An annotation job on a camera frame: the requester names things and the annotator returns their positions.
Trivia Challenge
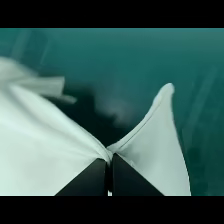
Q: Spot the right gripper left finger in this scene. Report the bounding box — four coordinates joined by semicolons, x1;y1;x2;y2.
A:
55;158;108;197

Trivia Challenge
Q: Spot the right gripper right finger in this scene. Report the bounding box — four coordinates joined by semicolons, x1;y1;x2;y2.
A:
111;153;165;197

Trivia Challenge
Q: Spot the white T-shirt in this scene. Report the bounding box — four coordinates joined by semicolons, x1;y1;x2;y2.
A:
0;56;192;197

